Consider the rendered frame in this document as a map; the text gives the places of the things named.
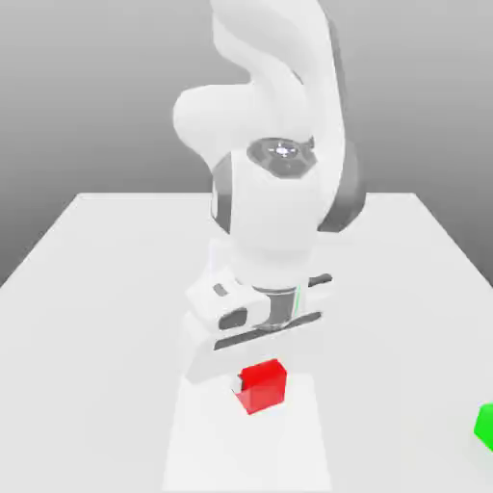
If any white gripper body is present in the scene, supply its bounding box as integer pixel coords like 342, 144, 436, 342
185, 310, 329, 385

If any small green cube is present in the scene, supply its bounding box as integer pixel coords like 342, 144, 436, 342
473, 402, 493, 453

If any small red cube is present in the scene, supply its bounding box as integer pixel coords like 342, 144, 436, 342
231, 357, 289, 416

